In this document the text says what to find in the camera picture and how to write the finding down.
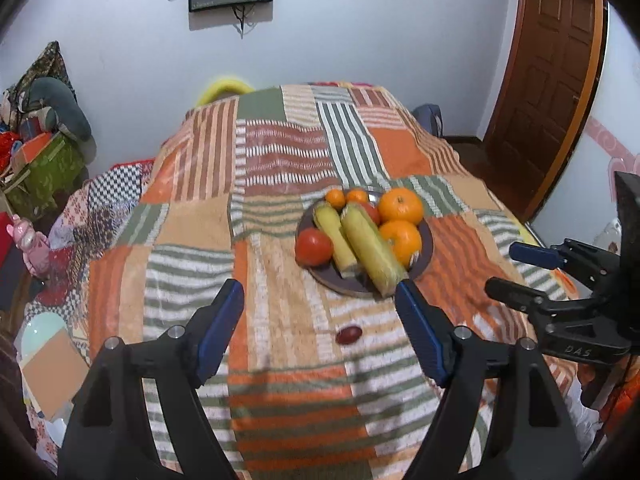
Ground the orange cardboard box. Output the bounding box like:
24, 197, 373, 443
12, 132, 66, 171

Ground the red bag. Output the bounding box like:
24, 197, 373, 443
0, 130, 23, 171

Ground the grey plush pillow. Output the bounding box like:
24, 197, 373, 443
20, 77, 93, 142

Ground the yellow curved tube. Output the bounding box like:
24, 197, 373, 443
196, 75, 256, 108

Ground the green storage box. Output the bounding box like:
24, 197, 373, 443
0, 132, 86, 221

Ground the striped patchwork blanket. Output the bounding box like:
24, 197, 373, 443
87, 82, 581, 480

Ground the brown cardboard sheet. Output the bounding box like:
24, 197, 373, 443
22, 331, 91, 421

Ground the red tomato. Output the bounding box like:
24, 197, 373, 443
357, 201, 382, 226
294, 227, 334, 267

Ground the brown wooden door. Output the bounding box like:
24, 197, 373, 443
482, 0, 610, 221

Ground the large corn cob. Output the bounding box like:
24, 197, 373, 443
341, 204, 408, 297

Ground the large plain orange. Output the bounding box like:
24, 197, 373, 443
377, 187, 425, 226

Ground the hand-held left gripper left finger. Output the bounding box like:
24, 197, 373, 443
57, 278, 246, 480

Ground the pink plastic toy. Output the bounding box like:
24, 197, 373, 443
6, 214, 52, 276

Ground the checkered patchwork quilt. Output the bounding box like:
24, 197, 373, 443
50, 160, 156, 311

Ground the purple round plate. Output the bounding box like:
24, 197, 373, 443
296, 186, 435, 297

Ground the grey cloth bag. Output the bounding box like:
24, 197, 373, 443
412, 104, 445, 137

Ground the large orange with sticker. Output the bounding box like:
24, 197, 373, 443
378, 220, 423, 267

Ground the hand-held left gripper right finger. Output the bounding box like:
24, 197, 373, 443
395, 278, 583, 480

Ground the small corn cob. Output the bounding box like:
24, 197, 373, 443
313, 204, 360, 278

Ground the dark floral cloth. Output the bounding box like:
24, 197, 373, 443
12, 41, 76, 106

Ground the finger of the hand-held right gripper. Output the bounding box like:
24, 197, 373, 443
485, 276, 601, 325
509, 239, 620, 291

